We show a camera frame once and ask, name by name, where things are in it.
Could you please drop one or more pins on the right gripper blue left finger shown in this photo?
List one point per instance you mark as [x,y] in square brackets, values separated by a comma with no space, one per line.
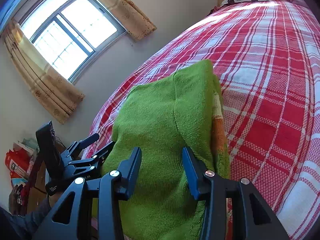
[70,217]

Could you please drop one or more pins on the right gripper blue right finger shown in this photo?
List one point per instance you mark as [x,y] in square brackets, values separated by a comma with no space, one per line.
[252,216]

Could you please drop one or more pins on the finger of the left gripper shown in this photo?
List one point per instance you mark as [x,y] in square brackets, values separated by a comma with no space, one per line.
[74,150]
[100,154]

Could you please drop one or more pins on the green striped knit sweater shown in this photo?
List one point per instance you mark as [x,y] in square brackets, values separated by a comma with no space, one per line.
[161,118]

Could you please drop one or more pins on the person's left forearm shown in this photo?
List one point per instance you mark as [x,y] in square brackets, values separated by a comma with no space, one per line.
[23,227]

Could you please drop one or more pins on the red bag on floor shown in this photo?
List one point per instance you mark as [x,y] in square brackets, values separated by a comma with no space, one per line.
[18,162]

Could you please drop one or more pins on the left window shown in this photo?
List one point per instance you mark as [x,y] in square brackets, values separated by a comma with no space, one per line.
[70,34]

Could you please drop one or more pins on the yellow curtain at left window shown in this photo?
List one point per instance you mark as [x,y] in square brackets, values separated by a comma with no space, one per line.
[136,23]

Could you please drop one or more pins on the red plaid bed sheet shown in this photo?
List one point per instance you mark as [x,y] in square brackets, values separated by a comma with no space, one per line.
[266,56]

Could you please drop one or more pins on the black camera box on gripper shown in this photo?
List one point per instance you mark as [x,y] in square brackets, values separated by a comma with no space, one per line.
[45,136]

